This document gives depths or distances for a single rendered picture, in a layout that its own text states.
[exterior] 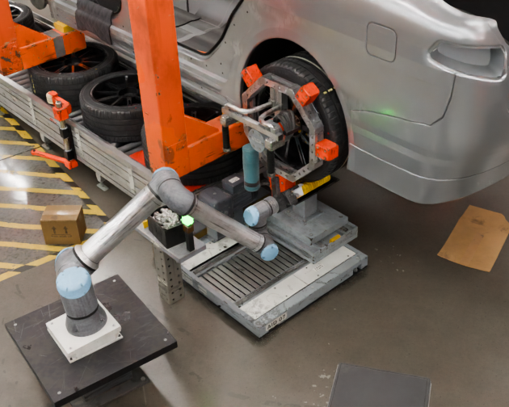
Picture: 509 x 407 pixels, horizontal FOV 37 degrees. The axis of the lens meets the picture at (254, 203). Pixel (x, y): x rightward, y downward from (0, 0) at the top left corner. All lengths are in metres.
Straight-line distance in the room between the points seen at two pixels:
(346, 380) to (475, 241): 1.64
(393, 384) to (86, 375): 1.32
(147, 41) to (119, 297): 1.26
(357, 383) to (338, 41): 1.52
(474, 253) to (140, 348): 2.04
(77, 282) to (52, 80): 2.45
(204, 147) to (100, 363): 1.39
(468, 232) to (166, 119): 1.92
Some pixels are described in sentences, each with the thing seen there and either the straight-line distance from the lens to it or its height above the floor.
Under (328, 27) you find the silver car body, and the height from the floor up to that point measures 1.45.
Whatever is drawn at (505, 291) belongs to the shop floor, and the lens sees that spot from 4.35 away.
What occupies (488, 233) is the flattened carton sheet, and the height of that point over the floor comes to 0.01.
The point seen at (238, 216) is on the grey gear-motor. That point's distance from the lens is 4.53.
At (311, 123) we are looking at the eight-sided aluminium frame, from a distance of 3.72.
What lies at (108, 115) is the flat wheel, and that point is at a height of 0.48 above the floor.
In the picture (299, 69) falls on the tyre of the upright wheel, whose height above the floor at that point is 1.17.
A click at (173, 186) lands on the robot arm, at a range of 3.37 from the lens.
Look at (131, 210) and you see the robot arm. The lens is 3.49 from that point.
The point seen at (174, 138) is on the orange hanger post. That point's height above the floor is 0.77.
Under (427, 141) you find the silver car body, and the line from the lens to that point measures 3.40.
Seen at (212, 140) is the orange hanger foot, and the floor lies 0.65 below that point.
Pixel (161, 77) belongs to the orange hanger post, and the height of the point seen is 1.14.
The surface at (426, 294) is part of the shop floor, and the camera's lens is 4.25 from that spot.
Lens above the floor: 2.79
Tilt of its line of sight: 35 degrees down
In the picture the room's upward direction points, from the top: 3 degrees counter-clockwise
